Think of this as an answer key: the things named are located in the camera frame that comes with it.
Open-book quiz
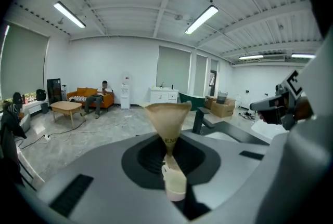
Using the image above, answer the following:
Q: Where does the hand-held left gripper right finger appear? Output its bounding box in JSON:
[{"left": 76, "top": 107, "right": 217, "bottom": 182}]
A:
[{"left": 173, "top": 131, "right": 271, "bottom": 220}]

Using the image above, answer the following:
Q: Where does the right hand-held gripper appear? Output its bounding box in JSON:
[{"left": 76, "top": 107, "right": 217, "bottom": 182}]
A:
[{"left": 249, "top": 69, "right": 304, "bottom": 130}]

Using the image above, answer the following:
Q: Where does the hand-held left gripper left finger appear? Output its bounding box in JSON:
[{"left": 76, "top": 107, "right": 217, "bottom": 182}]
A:
[{"left": 36, "top": 132, "right": 188, "bottom": 224}]

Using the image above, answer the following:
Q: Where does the person's right forearm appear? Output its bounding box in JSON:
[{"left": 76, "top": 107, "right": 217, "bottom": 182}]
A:
[{"left": 295, "top": 97, "right": 314, "bottom": 122}]

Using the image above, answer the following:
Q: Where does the black sink counter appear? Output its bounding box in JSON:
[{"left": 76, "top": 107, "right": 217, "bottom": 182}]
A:
[{"left": 181, "top": 121, "right": 271, "bottom": 146}]

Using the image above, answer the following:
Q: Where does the large cardboard box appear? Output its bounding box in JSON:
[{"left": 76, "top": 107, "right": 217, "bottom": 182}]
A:
[{"left": 210, "top": 98, "right": 236, "bottom": 118}]

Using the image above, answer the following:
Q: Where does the long ceiling light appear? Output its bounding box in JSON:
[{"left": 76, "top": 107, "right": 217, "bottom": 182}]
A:
[
  {"left": 185, "top": 5, "right": 219, "bottom": 35},
  {"left": 238, "top": 54, "right": 264, "bottom": 60},
  {"left": 291, "top": 53, "right": 317, "bottom": 59},
  {"left": 53, "top": 1, "right": 87, "bottom": 29}
]

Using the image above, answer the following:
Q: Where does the small cardboard box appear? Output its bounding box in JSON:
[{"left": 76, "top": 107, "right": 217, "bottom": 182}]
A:
[{"left": 205, "top": 96, "right": 218, "bottom": 110}]

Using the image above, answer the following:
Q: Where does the black faucet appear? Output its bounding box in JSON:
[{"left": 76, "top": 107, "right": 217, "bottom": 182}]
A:
[{"left": 192, "top": 107, "right": 216, "bottom": 136}]

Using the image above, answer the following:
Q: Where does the dark green bathtub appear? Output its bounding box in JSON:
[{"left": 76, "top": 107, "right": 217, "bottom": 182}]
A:
[{"left": 178, "top": 91, "right": 207, "bottom": 111}]

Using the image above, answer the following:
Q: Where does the black chair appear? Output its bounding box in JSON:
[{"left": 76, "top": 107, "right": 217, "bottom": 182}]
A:
[{"left": 15, "top": 157, "right": 37, "bottom": 190}]

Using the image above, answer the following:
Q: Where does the wooden coffee table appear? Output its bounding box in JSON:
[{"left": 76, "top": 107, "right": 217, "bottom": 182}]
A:
[{"left": 49, "top": 100, "right": 87, "bottom": 128}]

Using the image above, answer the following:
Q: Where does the white water dispenser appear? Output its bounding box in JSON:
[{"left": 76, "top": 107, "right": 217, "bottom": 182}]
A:
[{"left": 120, "top": 72, "right": 132, "bottom": 110}]

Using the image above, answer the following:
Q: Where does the orange sofa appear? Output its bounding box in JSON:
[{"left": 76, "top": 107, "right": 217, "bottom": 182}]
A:
[{"left": 67, "top": 87, "right": 116, "bottom": 110}]

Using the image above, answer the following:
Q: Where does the white vanity cabinet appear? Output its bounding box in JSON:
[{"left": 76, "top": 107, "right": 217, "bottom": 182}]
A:
[{"left": 148, "top": 86, "right": 180, "bottom": 104}]

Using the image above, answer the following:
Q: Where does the tall black cabinet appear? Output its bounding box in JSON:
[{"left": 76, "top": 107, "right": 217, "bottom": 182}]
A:
[{"left": 46, "top": 77, "right": 63, "bottom": 104}]

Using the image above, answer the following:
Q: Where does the black backpack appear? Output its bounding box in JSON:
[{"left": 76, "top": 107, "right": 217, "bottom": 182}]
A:
[{"left": 35, "top": 88, "right": 47, "bottom": 102}]

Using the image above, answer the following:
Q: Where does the wire basket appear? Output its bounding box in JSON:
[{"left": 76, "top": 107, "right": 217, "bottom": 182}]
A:
[{"left": 216, "top": 90, "right": 229, "bottom": 104}]

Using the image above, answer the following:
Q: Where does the black floor cable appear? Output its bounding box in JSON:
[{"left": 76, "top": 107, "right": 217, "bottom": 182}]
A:
[{"left": 48, "top": 118, "right": 87, "bottom": 138}]

